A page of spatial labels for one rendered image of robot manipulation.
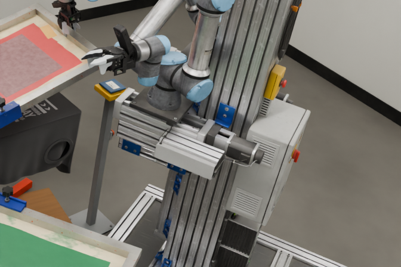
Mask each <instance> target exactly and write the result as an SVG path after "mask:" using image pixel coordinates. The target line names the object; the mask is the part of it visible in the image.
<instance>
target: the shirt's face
mask: <svg viewBox="0 0 401 267"><path fill-rule="evenodd" d="M47 99H48V100H49V101H51V102H52V103H53V104H54V105H55V106H56V107H57V108H58V109H57V110H53V111H50V112H47V113H44V114H40V115H37V116H34V117H31V118H28V119H24V120H21V121H18V122H15V123H11V124H8V125H6V126H4V127H3V128H0V137H3V136H7V135H10V134H13V133H16V132H20V131H23V130H25V129H29V128H32V127H35V126H38V125H41V124H44V123H47V122H51V121H53V120H57V119H60V118H62V117H66V116H70V115H72V114H75V113H79V112H80V109H78V108H77V107H76V106H75V105H73V104H72V103H71V102H70V101H69V100H68V99H67V98H65V97H64V96H63V95H62V94H61V93H59V92H58V93H56V94H54V95H52V96H50V97H49V98H47Z"/></svg>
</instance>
